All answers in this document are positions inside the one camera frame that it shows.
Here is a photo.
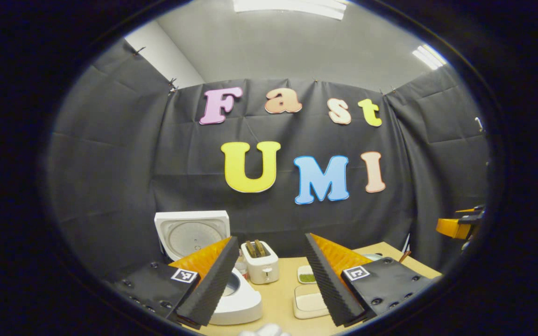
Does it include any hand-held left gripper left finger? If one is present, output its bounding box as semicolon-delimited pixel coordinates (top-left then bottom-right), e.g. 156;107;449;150
106;236;240;327

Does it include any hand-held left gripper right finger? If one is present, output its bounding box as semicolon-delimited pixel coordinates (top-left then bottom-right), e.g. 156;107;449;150
304;232;442;327

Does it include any clear box of rice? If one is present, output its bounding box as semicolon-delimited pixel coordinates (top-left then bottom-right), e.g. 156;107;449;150
293;284;330;320

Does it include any white rice cooker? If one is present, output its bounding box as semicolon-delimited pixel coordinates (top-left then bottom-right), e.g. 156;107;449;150
154;210;263;326

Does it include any white divided dish of beans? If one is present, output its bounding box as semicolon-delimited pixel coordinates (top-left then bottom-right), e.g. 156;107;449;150
297;265;319;284

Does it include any clear water bottle red label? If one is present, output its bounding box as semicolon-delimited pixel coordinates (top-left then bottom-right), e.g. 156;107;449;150
235;250;248;280

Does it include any white toaster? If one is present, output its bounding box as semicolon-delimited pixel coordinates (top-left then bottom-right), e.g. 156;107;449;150
241;240;280;285

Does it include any black backdrop cloth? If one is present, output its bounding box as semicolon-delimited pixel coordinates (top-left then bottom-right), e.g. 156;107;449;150
47;37;491;280

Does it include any small ceiling light panel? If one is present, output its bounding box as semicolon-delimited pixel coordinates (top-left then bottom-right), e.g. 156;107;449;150
411;44;447;70

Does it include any large ceiling light panel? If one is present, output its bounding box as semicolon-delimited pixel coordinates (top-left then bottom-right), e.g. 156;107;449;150
233;0;348;20

